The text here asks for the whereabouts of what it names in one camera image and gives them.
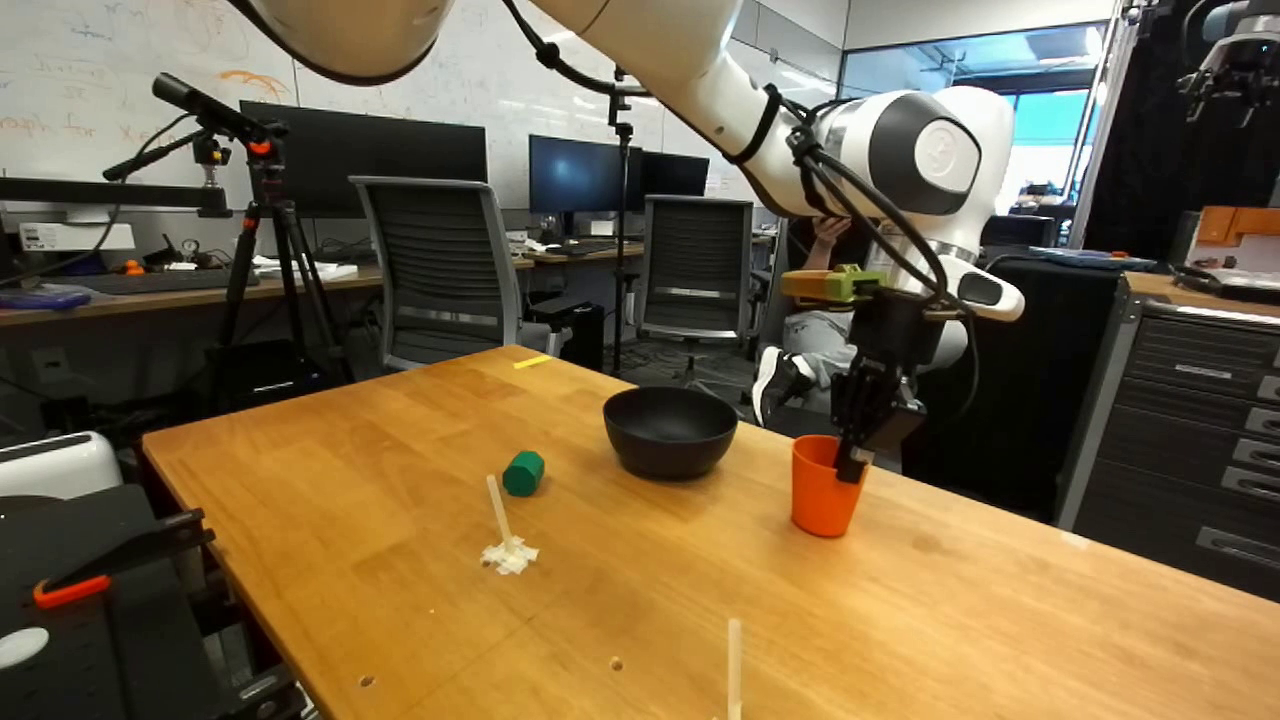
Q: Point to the wrist camera wooden mount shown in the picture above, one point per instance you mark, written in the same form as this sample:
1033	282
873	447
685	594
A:
831	286

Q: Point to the black bowl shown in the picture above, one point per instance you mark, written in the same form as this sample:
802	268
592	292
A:
668	434

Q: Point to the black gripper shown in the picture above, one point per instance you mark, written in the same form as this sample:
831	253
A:
890	347

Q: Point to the small black monitor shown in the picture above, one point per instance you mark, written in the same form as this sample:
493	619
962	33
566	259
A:
674	172

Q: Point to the green octagonal block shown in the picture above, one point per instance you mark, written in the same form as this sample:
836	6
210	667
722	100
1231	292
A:
520	475

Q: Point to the orange white cardboard box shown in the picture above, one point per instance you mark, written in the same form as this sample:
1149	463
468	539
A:
1233	230

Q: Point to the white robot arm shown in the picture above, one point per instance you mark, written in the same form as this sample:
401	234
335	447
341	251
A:
920	160

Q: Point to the seated man black shirt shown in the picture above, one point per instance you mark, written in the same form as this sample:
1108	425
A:
767	380

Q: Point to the wide black monitor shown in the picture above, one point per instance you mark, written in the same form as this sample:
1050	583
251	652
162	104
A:
364	160

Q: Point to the black camera tripod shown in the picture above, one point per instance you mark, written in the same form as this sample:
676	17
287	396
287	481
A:
265	213

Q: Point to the grey mesh office chair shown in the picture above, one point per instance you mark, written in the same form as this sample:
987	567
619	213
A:
693	273
443	264

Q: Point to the clear plastic peg stand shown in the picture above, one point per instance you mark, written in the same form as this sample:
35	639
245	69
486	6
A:
510	552

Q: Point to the medium black monitor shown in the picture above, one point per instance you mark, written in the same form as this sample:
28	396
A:
576	172

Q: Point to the orange plastic cup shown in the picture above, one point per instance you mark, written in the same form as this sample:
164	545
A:
820	501

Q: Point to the white flat plastic cover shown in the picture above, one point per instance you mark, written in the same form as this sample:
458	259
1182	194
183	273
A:
52	463

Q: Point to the black stand pole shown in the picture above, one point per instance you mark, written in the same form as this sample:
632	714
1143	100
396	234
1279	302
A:
621	203

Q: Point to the long wooden desk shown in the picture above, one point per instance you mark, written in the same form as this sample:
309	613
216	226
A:
175	292

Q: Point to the grey drawer cabinet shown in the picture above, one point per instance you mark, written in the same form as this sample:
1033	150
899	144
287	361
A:
1185	412

